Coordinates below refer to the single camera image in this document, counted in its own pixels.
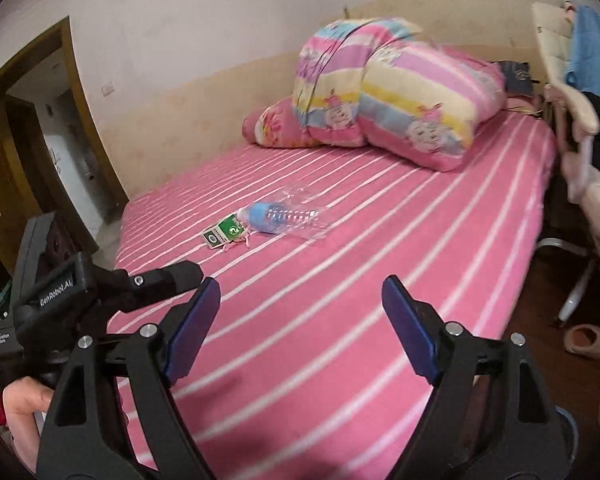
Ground brown wooden door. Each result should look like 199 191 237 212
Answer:
0 18 129 273

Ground pink pillow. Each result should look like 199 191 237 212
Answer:
242 96 322 148

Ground colourful folded quilt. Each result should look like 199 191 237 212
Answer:
290 18 506 171

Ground green white carton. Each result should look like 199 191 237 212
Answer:
201 214 247 249

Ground blue towel on chair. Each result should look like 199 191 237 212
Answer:
565 6 600 97

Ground pink striped bed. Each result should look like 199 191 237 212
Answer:
116 112 555 479

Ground beige slipper near chair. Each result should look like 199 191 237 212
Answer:
564 324 600 360

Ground left hand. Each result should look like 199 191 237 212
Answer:
3 377 54 472

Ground clear plastic bottle blue label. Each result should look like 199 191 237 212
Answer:
236 185 332 240

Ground pink plastic clothespin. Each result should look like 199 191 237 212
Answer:
222 231 251 252

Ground white office chair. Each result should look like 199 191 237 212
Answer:
531 2 600 325

